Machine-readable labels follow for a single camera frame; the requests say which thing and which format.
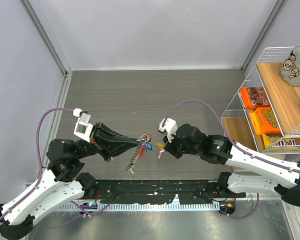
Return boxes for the yellow key tag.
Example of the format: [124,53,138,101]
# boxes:
[156,142,165,148]

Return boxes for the white slotted cable duct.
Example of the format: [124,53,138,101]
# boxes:
[55,200,220,212]

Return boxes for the white wire shelf rack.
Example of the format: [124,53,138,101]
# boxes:
[221,46,300,162]

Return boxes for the grey printed pouch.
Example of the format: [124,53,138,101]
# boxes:
[279,44,300,87]

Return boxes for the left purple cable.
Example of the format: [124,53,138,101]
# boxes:
[0,107,75,233]

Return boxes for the orange snack box top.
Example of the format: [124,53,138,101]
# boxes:
[239,87,270,110]

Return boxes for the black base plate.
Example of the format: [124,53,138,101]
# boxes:
[77,177,246,205]

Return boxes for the blue key tag right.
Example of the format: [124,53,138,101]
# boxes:
[143,142,153,152]

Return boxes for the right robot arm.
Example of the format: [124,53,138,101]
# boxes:
[158,119,300,207]

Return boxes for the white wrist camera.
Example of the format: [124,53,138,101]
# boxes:
[158,118,178,143]
[72,108,94,143]

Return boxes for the yellow snack bag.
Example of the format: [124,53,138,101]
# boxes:
[261,134,297,150]

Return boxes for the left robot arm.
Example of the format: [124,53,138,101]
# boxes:
[0,122,139,240]

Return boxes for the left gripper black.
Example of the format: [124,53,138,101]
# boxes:
[74,120,140,160]

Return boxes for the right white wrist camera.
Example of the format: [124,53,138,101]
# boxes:
[158,118,178,143]

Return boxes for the orange yellow snack box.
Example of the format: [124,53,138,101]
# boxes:
[249,107,281,136]

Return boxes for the silver key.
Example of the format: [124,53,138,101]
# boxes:
[158,147,165,159]

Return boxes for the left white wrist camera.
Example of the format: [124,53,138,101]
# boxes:
[72,108,94,143]

